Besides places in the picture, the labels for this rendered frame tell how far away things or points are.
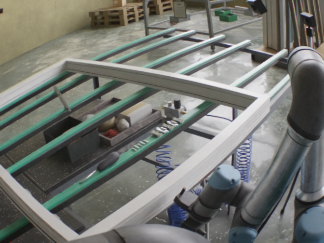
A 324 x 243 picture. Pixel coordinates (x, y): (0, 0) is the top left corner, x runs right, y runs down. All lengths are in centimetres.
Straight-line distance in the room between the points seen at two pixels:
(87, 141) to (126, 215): 101
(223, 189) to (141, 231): 63
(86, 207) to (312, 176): 188
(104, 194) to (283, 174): 200
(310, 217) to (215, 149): 51
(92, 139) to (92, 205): 71
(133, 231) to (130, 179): 242
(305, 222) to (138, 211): 48
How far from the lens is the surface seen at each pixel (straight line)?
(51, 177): 181
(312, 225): 89
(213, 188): 92
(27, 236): 150
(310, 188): 93
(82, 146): 191
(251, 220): 82
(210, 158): 119
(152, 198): 101
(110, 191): 262
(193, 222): 101
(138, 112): 212
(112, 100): 243
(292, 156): 71
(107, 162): 128
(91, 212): 245
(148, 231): 30
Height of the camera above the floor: 157
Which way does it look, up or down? 27 degrees down
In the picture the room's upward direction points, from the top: 6 degrees counter-clockwise
